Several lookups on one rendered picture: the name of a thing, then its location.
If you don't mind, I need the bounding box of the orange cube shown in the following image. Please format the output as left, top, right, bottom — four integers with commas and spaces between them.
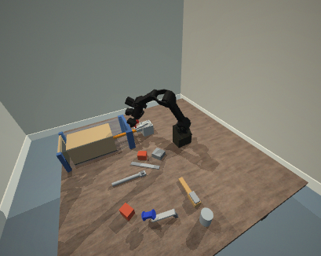
119, 203, 135, 221
137, 151, 148, 160

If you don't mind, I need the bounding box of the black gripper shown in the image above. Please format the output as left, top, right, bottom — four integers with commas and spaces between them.
127, 109, 144, 128

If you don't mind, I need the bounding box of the clear-panelled rack with blue posts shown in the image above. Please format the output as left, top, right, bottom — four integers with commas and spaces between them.
57, 115, 133, 172

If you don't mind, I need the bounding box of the grey cylinder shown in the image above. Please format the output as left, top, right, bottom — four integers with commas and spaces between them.
199, 208, 213, 227

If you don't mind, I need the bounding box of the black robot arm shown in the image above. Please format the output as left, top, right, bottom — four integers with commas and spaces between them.
125, 89, 191, 135

